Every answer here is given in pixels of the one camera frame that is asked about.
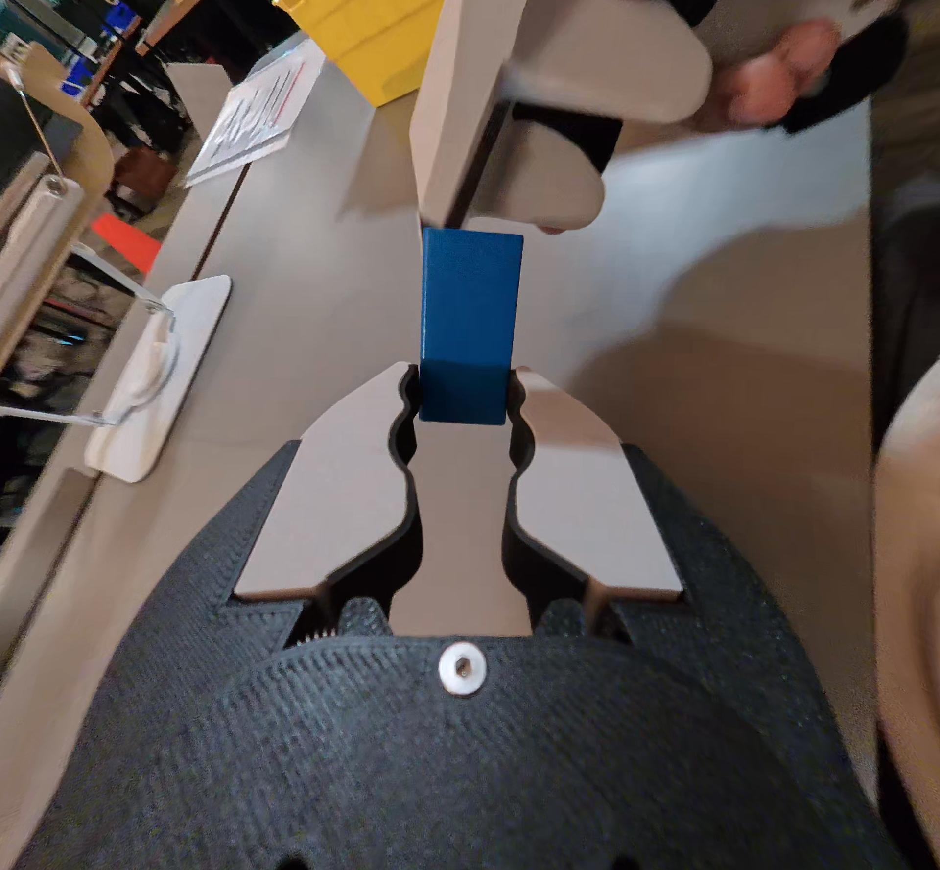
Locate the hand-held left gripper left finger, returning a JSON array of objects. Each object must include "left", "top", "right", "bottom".
[{"left": 234, "top": 363, "right": 425, "bottom": 629}]

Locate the white tablet stand with board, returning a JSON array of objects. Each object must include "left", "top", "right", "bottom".
[{"left": 0, "top": 40, "right": 232, "bottom": 483}]

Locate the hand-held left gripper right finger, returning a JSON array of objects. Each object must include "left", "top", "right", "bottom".
[{"left": 504, "top": 367, "right": 685, "bottom": 627}]

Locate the blue rectangular block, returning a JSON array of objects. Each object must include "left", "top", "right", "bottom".
[{"left": 419, "top": 227, "right": 525, "bottom": 426}]

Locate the person's right hand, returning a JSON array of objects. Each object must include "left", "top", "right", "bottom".
[{"left": 586, "top": 0, "right": 940, "bottom": 135}]

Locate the printed paper sheet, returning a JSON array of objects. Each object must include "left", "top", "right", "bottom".
[{"left": 184, "top": 40, "right": 328, "bottom": 188}]

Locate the grey cardboard panel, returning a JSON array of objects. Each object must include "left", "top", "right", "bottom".
[{"left": 165, "top": 62, "right": 236, "bottom": 151}]

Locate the red plastic crate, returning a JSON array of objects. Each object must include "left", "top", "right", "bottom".
[{"left": 90, "top": 212, "right": 163, "bottom": 275}]

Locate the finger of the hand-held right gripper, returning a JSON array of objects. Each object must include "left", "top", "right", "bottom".
[
  {"left": 507, "top": 0, "right": 715, "bottom": 127},
  {"left": 409, "top": 0, "right": 607, "bottom": 234}
]

